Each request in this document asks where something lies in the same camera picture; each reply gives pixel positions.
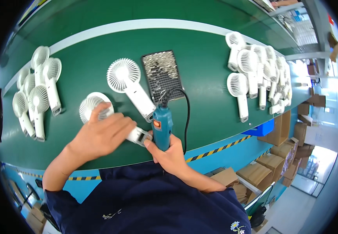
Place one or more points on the person's right hand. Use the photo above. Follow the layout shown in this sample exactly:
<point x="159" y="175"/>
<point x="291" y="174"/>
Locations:
<point x="171" y="159"/>

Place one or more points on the person's left hand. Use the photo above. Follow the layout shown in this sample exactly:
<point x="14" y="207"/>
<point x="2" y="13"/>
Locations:
<point x="98" y="137"/>

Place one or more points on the person's left fingers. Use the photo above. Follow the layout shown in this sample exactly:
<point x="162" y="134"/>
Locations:
<point x="122" y="124"/>

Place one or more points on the white handheld fan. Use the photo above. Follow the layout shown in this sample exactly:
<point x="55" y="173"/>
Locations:
<point x="123" y="75"/>
<point x="88" y="106"/>

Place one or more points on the teal electric screwdriver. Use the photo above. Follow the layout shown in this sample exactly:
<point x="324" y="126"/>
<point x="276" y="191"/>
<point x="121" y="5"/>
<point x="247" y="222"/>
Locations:
<point x="161" y="131"/>

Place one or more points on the black screw tray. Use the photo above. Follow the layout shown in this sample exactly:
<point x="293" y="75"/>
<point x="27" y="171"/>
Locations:
<point x="160" y="83"/>

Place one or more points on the heap of white fans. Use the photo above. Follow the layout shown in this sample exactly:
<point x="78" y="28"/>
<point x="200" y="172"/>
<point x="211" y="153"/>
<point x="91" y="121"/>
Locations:
<point x="248" y="61"/>
<point x="38" y="99"/>

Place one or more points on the person's body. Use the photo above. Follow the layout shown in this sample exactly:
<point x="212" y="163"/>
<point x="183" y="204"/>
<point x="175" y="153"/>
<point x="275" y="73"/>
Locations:
<point x="157" y="204"/>

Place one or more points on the white conveyor divider strip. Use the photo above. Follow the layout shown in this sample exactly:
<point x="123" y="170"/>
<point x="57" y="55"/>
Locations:
<point x="128" y="24"/>

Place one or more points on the pile of flat cardboard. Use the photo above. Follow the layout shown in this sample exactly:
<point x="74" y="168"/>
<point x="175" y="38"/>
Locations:
<point x="226" y="177"/>

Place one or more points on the cardboard boxes on floor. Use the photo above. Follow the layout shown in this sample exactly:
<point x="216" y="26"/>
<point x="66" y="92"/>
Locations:
<point x="35" y="218"/>

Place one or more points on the blue plastic bin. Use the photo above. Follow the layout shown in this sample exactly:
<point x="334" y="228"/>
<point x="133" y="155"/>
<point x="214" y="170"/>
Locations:
<point x="261" y="128"/>

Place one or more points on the stack of cardboard cartons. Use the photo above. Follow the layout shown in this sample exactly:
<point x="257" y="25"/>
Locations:
<point x="262" y="172"/>

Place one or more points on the open cardboard box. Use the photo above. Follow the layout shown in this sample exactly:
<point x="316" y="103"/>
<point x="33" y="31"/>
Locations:
<point x="277" y="131"/>

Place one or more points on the black bag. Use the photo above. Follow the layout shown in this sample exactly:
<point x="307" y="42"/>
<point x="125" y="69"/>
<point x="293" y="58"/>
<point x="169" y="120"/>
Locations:
<point x="258" y="218"/>

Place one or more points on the shelf with packed parts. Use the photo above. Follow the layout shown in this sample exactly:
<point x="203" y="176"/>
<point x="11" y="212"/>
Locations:
<point x="300" y="26"/>

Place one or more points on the brown cardboard piece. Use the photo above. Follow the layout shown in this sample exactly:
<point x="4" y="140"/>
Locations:
<point x="335" y="48"/>

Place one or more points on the black chair frame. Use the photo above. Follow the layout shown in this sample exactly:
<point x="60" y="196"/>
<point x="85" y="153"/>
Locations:
<point x="48" y="213"/>

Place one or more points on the green board with white frame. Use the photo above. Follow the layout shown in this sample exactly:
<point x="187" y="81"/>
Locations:
<point x="261" y="200"/>

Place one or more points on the grey metal frame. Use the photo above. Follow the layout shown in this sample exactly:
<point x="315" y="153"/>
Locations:
<point x="315" y="23"/>

